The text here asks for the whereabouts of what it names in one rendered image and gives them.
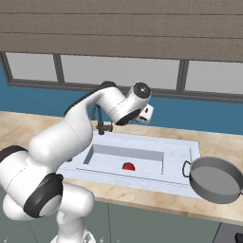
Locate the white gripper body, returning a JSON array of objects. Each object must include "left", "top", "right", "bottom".
[{"left": 138, "top": 115, "right": 153, "bottom": 125}]

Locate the pale grey sink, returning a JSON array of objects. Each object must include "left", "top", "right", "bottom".
[{"left": 56, "top": 130, "right": 203, "bottom": 199}]

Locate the red onion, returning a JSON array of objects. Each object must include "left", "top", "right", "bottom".
[{"left": 121, "top": 161, "right": 137, "bottom": 172}]

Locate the black tap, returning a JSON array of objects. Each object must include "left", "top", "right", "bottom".
[{"left": 91, "top": 104, "right": 114, "bottom": 136}]

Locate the grey framed window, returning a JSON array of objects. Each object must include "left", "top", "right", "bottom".
[{"left": 0, "top": 51, "right": 243, "bottom": 104}]

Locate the beige window blind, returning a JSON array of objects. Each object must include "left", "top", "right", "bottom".
[{"left": 0, "top": 0, "right": 243, "bottom": 63}]

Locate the dark grey appliance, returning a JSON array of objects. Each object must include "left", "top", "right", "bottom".
[{"left": 212, "top": 221, "right": 243, "bottom": 243}]

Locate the grey pot with handles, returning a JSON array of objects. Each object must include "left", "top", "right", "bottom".
[{"left": 181, "top": 156, "right": 243, "bottom": 205}]

